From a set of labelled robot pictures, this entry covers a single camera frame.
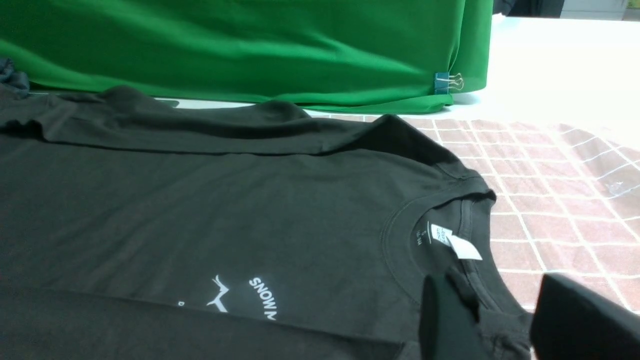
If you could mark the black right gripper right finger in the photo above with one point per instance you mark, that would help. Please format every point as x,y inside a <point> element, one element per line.
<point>572,322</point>

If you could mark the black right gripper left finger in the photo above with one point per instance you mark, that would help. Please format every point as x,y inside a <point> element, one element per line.
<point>449,320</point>

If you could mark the dark gray long-sleeve top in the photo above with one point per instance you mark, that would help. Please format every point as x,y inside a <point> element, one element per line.
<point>132,230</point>

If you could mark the pink checkered tablecloth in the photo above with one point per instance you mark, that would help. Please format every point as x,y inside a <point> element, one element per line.
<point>539,201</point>

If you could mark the blue binder clip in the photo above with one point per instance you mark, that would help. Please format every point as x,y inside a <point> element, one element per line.
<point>444,83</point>

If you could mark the green backdrop cloth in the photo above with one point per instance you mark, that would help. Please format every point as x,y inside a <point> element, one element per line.
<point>345,56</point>

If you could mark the dark gray crumpled garment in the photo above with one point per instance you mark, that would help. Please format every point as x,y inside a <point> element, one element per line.
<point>14,84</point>

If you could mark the gray metal rail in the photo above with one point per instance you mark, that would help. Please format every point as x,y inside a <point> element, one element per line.
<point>169,102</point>

